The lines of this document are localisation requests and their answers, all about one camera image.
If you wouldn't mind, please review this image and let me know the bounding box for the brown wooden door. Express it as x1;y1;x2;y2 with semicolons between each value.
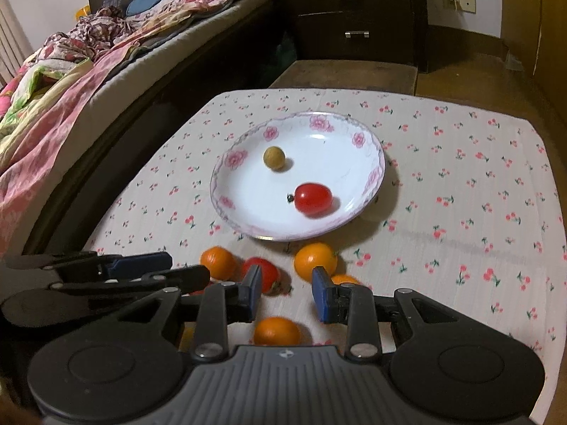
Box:
500;0;567;111

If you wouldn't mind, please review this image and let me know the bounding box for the beige mattress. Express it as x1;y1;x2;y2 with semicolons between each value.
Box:
22;0;275;240

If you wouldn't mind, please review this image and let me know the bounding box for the cherry print tablecloth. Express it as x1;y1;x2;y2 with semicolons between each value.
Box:
82;89;565;425

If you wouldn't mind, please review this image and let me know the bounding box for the green yellow floral blanket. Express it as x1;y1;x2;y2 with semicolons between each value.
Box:
0;59;89;142

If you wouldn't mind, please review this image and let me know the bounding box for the dark wooden nightstand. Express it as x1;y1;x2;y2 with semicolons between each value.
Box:
272;0;428;74

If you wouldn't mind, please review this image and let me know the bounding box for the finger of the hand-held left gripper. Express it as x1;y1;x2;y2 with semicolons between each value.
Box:
6;251;173;281
51;265;211;302

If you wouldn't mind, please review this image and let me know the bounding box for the white curtain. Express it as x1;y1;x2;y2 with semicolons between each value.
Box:
0;0;34;91

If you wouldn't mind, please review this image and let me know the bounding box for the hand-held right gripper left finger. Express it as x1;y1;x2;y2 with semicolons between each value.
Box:
117;265;263;361

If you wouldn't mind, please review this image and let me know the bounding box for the white floral rim plate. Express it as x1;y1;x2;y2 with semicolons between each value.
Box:
210;110;386;242

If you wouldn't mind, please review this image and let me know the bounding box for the dark wooden bed frame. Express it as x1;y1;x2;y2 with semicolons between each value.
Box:
18;2;288;257

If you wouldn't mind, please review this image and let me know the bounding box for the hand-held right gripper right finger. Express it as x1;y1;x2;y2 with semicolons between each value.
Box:
311;266;470;361

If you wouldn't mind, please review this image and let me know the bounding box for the bed with pink bedding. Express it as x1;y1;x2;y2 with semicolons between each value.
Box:
0;0;266;253

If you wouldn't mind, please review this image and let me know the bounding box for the red cherry tomato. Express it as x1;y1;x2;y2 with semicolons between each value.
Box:
288;182;334;217
241;257;281;295

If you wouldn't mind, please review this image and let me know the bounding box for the red plaid cloth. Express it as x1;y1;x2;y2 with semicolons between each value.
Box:
35;6;134;60

